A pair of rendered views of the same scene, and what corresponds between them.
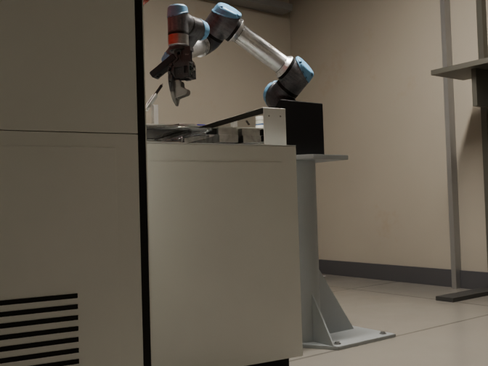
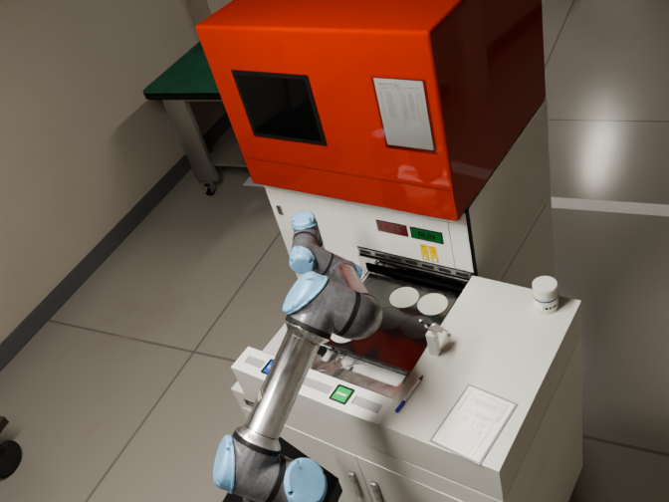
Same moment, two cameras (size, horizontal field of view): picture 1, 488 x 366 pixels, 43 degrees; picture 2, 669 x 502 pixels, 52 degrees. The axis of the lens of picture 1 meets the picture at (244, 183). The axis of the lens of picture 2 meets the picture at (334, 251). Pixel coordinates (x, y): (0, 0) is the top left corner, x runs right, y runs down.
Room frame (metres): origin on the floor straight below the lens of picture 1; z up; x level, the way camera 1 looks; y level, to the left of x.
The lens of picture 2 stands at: (3.83, -0.23, 2.50)
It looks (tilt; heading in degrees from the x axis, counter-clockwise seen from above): 38 degrees down; 162
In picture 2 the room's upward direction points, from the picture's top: 17 degrees counter-clockwise
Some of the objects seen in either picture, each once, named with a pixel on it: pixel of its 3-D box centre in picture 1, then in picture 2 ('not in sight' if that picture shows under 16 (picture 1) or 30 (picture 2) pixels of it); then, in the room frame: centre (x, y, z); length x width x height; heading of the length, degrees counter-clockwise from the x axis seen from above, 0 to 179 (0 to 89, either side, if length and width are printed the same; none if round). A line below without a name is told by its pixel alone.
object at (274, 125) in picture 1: (239, 135); (313, 396); (2.45, 0.01, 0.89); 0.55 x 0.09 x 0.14; 29
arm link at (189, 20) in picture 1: (178, 21); (307, 231); (2.22, 0.22, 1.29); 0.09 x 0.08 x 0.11; 147
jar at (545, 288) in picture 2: not in sight; (545, 295); (2.67, 0.73, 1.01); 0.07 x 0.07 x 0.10
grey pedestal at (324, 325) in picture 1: (317, 247); not in sight; (2.82, -0.33, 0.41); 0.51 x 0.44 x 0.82; 127
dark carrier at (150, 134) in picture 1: (147, 133); (388, 318); (2.33, 0.36, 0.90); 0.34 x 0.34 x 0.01; 29
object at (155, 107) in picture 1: (151, 109); (434, 334); (2.60, 0.38, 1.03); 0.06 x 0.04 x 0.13; 119
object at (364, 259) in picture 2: not in sight; (414, 276); (2.22, 0.54, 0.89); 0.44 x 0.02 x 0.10; 29
